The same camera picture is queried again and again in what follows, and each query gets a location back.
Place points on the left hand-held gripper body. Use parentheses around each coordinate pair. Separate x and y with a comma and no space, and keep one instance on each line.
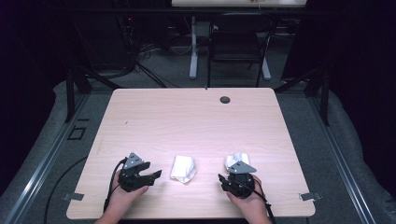
(129,182)

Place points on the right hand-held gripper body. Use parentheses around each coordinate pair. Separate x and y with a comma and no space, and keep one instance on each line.
(239,185)

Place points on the white sock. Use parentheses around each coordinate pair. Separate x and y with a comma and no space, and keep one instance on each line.
(238,157)
(183,169)

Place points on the person's left hand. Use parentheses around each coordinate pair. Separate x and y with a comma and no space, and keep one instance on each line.
(120,200)

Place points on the person's right hand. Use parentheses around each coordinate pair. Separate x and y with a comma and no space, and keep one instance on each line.
(252,207)

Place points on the black metal stand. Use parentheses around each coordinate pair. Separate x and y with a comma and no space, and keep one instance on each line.
(324,99)
(70,93)

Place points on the white desk leg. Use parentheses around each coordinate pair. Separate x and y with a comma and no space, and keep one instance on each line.
(193,59)
(266,70)

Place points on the black folding chair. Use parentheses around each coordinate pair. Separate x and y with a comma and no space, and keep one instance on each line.
(236,40)

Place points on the white background desk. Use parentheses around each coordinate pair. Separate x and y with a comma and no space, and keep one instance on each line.
(236,3)

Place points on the grey metal table bracket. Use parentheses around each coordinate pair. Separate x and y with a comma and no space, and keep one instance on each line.
(310,196)
(74,196)

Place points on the aluminium floor rail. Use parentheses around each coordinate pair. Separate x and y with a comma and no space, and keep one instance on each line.
(339,155)
(46,161)

